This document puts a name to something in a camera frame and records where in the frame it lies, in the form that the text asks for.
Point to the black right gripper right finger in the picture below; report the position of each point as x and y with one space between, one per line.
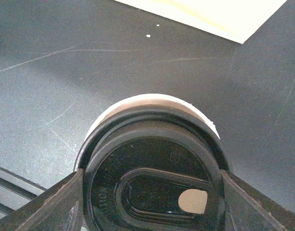
247 209

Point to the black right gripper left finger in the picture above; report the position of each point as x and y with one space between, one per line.
60 208

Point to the orange paper bag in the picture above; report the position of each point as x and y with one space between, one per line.
235 20

